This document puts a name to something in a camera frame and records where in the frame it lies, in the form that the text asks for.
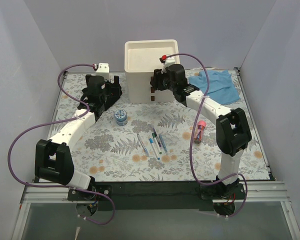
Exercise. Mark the blue folded cloth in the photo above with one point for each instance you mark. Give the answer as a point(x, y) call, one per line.
point(221, 87)

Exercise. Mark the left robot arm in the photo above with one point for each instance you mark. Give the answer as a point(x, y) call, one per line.
point(53, 159)

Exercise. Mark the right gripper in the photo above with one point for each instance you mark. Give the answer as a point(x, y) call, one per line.
point(157, 80)

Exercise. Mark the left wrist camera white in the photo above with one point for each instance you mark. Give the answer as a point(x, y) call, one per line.
point(103, 70)

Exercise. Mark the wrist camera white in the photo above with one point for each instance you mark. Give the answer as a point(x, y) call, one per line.
point(103, 70)
point(166, 61)

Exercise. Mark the pink-capped tube of pencils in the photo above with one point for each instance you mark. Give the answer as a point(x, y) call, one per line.
point(199, 131)

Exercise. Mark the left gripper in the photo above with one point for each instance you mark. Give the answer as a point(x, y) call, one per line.
point(112, 88)

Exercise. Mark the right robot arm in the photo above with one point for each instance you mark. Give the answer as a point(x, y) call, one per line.
point(232, 129)

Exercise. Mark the blue round tin jar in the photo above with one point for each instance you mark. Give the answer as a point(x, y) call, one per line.
point(121, 117)

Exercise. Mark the black folded cloth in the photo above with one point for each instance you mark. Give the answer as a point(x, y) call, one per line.
point(85, 92)

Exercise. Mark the floral patterned table mat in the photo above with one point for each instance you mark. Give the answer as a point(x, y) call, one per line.
point(110, 152)

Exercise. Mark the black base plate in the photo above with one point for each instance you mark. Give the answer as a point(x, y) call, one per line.
point(164, 195)

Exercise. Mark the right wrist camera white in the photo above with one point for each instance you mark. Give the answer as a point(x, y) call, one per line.
point(166, 61)

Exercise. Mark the white marker green cap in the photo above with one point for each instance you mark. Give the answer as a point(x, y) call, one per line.
point(156, 143)

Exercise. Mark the aluminium rail frame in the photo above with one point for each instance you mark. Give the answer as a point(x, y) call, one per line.
point(265, 213)

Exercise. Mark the white marker blue cap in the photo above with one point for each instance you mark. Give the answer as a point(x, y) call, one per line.
point(154, 148)

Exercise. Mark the light blue pen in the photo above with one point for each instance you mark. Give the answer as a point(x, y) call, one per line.
point(163, 143)

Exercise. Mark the purple clear pen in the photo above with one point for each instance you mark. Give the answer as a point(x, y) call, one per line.
point(157, 137)

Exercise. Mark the cream three-drawer organizer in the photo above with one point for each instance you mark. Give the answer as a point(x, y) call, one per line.
point(141, 58)

